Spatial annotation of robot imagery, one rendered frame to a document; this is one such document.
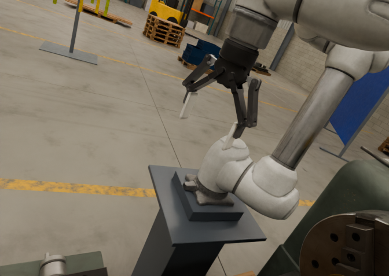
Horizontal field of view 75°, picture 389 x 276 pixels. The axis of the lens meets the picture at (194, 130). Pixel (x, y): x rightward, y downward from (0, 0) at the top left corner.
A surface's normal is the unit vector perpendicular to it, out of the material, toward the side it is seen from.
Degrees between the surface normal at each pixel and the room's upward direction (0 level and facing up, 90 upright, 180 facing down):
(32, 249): 0
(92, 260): 0
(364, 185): 68
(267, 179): 74
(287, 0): 120
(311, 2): 113
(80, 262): 0
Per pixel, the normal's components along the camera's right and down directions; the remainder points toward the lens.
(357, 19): -0.54, 0.55
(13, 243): 0.36, -0.84
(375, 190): -0.63, -0.41
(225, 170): -0.43, 0.16
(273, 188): -0.33, -0.04
